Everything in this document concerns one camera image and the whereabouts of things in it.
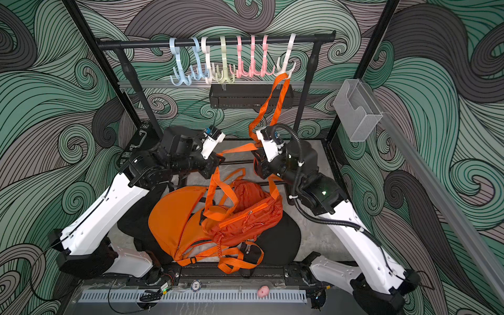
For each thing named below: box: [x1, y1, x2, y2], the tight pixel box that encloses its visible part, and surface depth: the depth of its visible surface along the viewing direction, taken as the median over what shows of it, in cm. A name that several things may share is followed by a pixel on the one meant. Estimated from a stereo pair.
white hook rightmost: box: [273, 32, 297, 77], surface depth 62 cm
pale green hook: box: [215, 35, 236, 84], surface depth 60 cm
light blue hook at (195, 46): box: [190, 36, 208, 81], surface depth 56 cm
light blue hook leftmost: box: [169, 37, 192, 86], surface depth 57 cm
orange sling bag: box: [217, 73, 291, 156], surface depth 66 cm
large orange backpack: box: [148, 186, 264, 274], surface depth 80 cm
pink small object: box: [257, 284, 270, 298], surface depth 70 cm
